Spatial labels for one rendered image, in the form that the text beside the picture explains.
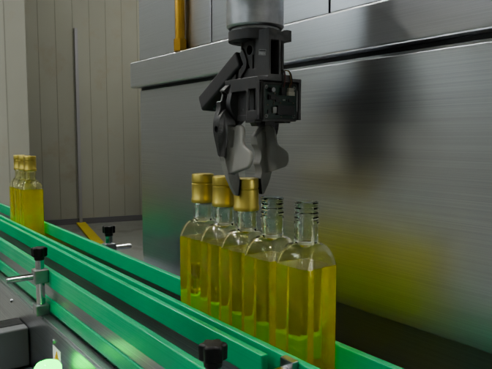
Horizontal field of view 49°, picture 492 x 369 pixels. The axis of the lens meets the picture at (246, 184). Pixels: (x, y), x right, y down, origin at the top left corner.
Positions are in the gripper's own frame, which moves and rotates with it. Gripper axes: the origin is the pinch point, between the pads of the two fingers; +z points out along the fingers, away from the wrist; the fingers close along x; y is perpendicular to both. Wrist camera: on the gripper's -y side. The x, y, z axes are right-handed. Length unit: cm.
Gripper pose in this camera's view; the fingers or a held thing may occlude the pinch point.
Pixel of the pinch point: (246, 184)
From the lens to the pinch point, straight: 74.5
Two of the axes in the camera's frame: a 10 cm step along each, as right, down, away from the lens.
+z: 0.0, 10.0, 0.9
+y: 5.9, 0.7, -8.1
